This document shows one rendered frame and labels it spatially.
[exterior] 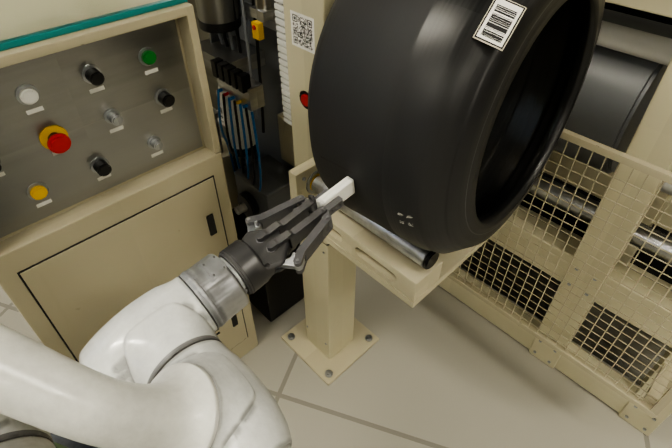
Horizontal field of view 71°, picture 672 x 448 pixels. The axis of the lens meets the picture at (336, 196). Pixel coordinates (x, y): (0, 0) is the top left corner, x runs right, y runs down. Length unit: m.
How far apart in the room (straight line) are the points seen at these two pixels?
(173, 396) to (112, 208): 0.74
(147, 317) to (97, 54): 0.61
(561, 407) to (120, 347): 1.58
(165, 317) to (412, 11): 0.50
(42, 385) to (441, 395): 1.52
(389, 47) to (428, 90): 0.08
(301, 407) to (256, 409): 1.24
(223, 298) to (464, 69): 0.42
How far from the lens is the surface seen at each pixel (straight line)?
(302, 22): 1.04
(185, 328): 0.61
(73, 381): 0.46
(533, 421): 1.87
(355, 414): 1.76
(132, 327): 0.63
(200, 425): 0.51
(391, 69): 0.66
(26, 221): 1.19
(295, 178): 1.07
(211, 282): 0.64
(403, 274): 0.97
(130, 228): 1.23
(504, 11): 0.65
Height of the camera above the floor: 1.60
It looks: 41 degrees down
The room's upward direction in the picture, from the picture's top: straight up
